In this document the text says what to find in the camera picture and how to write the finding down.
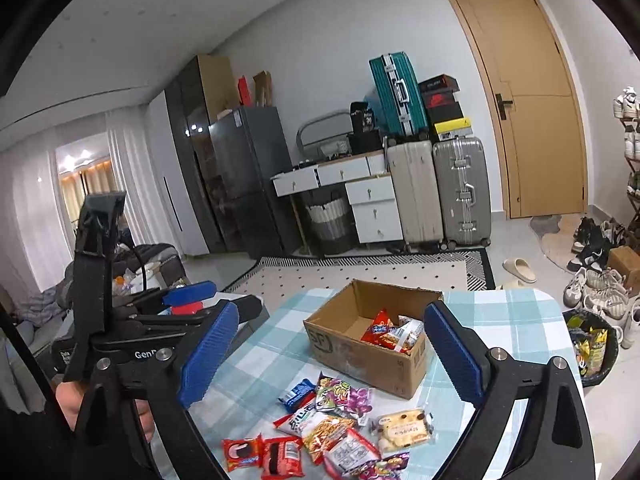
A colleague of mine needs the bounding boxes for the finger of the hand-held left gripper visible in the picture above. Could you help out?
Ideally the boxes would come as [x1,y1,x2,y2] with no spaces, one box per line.
[135,296,264,339]
[119,281,218,319]

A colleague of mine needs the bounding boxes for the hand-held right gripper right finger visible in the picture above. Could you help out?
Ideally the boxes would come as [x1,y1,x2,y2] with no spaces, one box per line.
[424,301,598,480]

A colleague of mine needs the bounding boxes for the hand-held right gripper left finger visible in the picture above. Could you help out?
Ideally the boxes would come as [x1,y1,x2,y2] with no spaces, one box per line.
[75,301,240,480]

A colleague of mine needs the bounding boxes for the white biscuit packet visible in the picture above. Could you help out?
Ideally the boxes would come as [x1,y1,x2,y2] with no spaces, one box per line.
[370,408,435,454]

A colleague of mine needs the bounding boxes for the brown cardboard box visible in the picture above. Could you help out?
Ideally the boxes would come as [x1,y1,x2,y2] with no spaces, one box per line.
[303,279,445,401]

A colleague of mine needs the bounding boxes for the person's left forearm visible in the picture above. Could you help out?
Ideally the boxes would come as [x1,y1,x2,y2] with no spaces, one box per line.
[0,400,81,480]

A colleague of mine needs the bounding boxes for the person's left hand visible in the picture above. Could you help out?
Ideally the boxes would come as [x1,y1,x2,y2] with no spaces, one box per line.
[54,381,156,444]

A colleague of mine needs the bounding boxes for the white snack packet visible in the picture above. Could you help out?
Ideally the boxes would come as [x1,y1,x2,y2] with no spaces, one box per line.
[395,316,426,354]

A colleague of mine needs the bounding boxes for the white curtain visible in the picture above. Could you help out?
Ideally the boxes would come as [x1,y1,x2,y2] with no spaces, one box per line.
[0,112,151,313]

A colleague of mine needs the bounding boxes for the blue cookie packet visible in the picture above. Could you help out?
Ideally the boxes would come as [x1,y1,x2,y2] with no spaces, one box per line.
[278,379,319,414]

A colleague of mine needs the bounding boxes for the red round cookie packet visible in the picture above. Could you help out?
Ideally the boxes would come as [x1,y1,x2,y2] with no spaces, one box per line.
[221,435,264,472]

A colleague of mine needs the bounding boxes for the beige slipper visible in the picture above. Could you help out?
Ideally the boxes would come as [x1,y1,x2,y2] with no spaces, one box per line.
[502,257,539,285]

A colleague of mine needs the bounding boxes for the woven laundry basket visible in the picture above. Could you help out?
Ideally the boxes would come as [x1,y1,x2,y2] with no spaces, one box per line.
[300,192,357,256]

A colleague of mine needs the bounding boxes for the white red chip packet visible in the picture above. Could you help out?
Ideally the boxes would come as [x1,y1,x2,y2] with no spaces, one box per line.
[274,402,326,437]

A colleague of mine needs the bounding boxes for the purple candy packet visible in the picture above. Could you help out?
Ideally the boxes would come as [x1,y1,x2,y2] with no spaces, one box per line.
[315,372,376,428]

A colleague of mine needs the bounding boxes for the patterned rug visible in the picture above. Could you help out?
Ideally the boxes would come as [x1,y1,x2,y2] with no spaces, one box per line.
[220,247,496,294]

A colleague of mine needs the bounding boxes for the red black snack packet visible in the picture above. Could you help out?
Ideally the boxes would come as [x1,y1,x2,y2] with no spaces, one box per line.
[261,435,306,480]

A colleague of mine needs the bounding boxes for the purple pink snack packet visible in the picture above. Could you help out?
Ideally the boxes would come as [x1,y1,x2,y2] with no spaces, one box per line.
[357,452,412,480]

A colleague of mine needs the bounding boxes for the dark fridge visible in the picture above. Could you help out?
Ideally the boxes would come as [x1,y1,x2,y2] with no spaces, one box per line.
[207,106,294,260]

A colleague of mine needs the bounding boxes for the dark glass cabinet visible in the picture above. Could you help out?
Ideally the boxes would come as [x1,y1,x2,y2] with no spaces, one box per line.
[165,55,241,256]

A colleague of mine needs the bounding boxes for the black trash bin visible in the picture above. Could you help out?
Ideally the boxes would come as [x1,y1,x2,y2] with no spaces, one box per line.
[562,308,621,389]

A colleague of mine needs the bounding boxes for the white red label packet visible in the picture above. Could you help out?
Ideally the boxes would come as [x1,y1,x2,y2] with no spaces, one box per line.
[322,427,382,476]

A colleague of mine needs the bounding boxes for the orange noodle snack packet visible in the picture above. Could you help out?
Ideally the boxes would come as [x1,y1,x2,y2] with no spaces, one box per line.
[300,415,357,464]

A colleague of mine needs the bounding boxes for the round doormat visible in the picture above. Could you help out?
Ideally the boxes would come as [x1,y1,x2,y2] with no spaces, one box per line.
[541,220,587,272]

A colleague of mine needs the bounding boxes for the white desk with drawers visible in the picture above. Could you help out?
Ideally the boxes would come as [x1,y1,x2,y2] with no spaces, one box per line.
[271,150,405,246]

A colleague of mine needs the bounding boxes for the beige suitcase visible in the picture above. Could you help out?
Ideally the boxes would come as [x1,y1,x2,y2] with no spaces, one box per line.
[386,139,446,254]

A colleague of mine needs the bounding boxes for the silver suitcase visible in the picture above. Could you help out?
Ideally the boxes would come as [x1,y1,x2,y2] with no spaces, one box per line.
[432,136,493,249]

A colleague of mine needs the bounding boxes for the pile of shoes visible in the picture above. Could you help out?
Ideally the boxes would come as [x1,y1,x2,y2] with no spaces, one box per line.
[562,215,640,352]

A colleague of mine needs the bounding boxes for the arched mirror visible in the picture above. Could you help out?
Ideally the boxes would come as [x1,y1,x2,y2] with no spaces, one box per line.
[296,110,354,161]

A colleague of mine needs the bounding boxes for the small cardboard box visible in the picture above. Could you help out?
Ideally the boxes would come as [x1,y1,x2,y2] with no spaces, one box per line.
[607,245,640,289]

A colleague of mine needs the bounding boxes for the large brown carton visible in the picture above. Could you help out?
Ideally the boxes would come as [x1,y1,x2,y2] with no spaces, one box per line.
[199,55,239,117]

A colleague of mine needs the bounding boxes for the brown paper bag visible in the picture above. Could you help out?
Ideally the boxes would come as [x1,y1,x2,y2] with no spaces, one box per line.
[253,71,274,108]

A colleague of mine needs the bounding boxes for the black bag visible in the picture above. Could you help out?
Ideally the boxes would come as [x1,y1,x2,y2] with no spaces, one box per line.
[348,101,386,154]

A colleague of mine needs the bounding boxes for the yellow black shoe box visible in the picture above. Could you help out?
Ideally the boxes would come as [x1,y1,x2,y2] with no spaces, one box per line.
[433,117,472,142]

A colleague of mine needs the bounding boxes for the dark shoe box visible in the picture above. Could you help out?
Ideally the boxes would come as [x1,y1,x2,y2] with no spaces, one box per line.
[427,103,466,125]

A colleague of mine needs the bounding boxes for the metal shoe rack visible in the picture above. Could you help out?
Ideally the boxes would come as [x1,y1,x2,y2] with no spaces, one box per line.
[612,87,640,217]

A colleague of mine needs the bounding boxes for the wooden door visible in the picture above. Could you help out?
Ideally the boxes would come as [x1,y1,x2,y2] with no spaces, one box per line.
[442,0,589,220]

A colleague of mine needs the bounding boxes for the red black shoe box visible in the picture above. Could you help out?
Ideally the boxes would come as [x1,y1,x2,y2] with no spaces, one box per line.
[422,91,461,109]

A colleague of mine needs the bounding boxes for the teal suitcase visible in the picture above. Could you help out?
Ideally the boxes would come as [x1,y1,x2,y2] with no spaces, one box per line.
[369,51,430,137]

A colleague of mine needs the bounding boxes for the rows of sneakers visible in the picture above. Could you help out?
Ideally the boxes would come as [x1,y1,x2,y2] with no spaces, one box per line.
[613,87,640,161]

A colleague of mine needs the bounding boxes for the black cable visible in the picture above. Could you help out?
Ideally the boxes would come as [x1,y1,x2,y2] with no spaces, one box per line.
[134,255,172,297]

